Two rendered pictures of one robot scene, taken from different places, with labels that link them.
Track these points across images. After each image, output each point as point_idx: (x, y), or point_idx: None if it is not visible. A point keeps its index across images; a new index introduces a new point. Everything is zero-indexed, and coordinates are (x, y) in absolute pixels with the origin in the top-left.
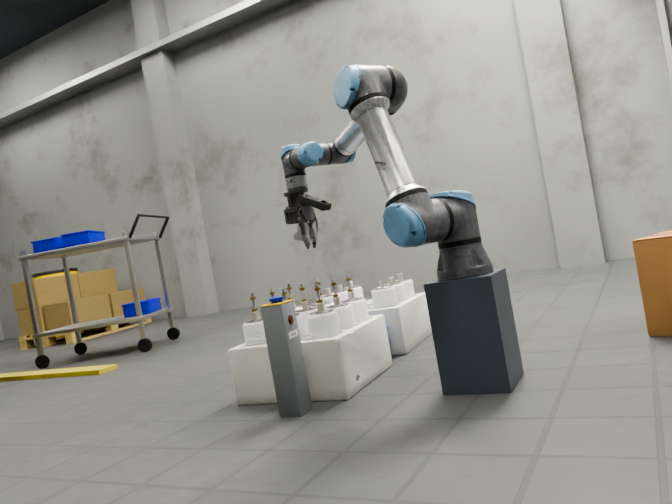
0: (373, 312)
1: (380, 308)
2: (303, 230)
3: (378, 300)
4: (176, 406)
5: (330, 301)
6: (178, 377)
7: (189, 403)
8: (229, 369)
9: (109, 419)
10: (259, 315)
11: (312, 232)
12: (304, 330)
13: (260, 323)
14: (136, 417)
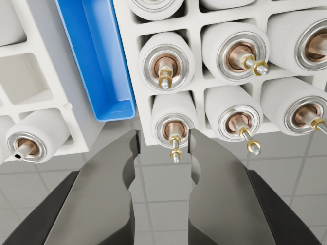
0: (38, 24)
1: (18, 13)
2: (271, 191)
3: (2, 17)
4: (260, 167)
5: (149, 54)
6: (160, 235)
7: (253, 161)
8: (135, 205)
9: (284, 201)
10: (308, 114)
11: (125, 184)
12: (305, 10)
13: (326, 94)
14: (285, 181)
